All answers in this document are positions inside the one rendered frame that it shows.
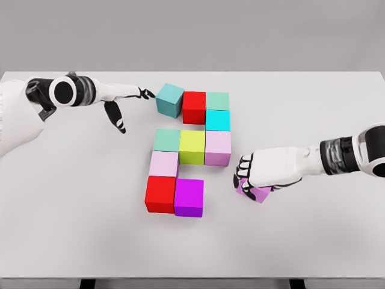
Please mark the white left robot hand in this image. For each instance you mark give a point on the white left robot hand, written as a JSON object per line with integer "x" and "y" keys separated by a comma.
{"x": 120, "y": 91}

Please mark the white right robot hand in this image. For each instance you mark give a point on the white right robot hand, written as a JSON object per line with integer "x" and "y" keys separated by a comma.
{"x": 270, "y": 165}

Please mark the orchid pink cube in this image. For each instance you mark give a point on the orchid pink cube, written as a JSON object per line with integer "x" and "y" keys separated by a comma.
{"x": 263, "y": 194}

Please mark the teal cube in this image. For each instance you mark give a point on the teal cube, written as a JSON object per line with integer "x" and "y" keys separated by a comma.
{"x": 168, "y": 97}

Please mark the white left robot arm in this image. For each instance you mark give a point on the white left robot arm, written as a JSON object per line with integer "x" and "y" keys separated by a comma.
{"x": 18, "y": 117}

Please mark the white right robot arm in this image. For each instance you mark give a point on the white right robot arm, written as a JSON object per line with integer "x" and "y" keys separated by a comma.
{"x": 340, "y": 156}

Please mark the lilac cube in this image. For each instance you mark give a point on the lilac cube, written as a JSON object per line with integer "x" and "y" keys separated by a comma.
{"x": 217, "y": 147}

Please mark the mint green cube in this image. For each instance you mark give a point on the mint green cube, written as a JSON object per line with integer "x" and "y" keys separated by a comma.
{"x": 217, "y": 101}
{"x": 166, "y": 140}

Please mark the cyan cube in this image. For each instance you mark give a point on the cyan cube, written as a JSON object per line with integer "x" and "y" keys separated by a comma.
{"x": 217, "y": 120}

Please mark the red cube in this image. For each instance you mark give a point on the red cube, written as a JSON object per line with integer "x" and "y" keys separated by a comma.
{"x": 159, "y": 194}
{"x": 194, "y": 106}

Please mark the yellow-green cube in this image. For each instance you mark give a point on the yellow-green cube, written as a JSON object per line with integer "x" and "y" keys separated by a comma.
{"x": 192, "y": 146}

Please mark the pale pink cube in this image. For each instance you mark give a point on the pale pink cube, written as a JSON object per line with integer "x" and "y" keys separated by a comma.
{"x": 163, "y": 164}

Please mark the magenta cube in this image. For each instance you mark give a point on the magenta cube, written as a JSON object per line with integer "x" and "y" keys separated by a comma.
{"x": 188, "y": 197}

